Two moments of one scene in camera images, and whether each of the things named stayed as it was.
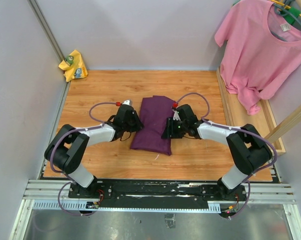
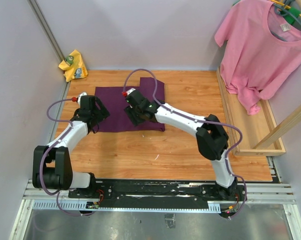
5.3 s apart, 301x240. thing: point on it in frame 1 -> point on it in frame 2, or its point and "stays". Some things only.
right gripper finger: x=168 y=132 -> x=136 y=117
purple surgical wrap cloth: x=154 y=113 -> x=115 y=102
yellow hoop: x=287 y=7 stays
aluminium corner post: x=46 y=28 stays
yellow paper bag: x=74 y=66 stays
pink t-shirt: x=260 y=50 stays
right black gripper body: x=178 y=129 -> x=140 y=111
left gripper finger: x=138 y=126 -> x=101 y=111
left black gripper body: x=128 y=125 -> x=93 y=114
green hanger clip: x=295 y=12 stays
